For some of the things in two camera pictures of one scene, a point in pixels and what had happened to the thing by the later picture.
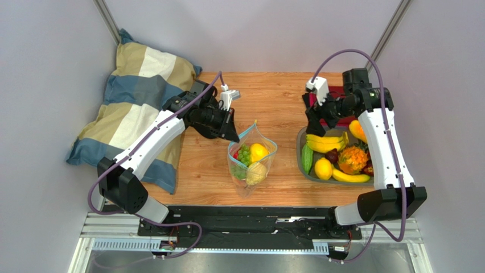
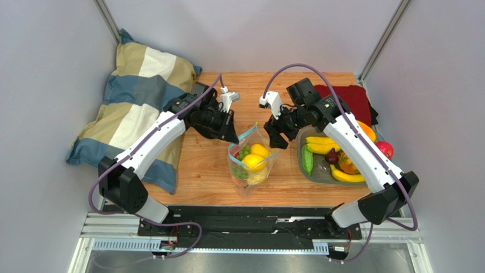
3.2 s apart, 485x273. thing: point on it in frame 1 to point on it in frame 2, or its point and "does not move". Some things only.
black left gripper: x=220 y=132 does not move
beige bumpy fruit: x=256 y=174 does not move
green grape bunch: x=238 y=170 does not move
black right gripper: x=318 y=109 to x=281 y=123
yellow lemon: x=323 y=169 to x=254 y=161
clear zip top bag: x=247 y=160 does not move
